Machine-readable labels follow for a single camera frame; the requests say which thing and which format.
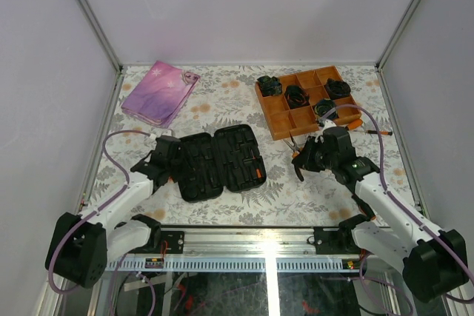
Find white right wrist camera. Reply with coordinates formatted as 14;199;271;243
315;119;337;143

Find black rolled tape centre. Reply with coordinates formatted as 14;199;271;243
284;84;310;110

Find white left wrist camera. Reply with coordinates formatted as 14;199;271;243
149;129;176;140

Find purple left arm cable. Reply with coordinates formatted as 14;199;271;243
47;129;171;316

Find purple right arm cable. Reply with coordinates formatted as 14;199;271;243
318;104;474;312

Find black rolled tape far right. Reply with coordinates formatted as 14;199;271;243
324;78;351;100

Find orange black long-nose pliers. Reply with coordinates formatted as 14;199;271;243
283;135;304;182

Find black plastic tool case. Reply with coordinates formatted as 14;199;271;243
178;124;267;203

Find orange compartment tray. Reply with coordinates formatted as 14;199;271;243
255;66;361;141

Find black green rolled tape front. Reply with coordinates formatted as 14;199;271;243
313;98;336;119

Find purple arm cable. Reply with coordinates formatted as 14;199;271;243
47;129;171;316
318;104;474;312

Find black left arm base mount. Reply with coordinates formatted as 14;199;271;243
130;230;185;255

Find purple folded cloth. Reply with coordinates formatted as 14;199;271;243
121;61;201;128

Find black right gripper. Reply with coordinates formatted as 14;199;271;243
292;137;337;173

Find black rolled tape far left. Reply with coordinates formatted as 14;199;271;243
257;75;282;97

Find small black orange screwdriver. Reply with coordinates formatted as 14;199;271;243
364;130;393;136

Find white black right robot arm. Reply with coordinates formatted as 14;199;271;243
288;126;472;303

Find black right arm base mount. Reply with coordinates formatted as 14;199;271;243
313;227;362;255

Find aluminium front rail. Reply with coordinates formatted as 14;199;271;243
161;225;319;258

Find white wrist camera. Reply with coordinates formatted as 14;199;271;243
149;129;176;140
315;119;337;143

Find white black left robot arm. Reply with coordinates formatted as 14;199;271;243
44;135;184;294

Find black orange handled screwdriver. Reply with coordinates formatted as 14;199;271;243
351;194;376;221

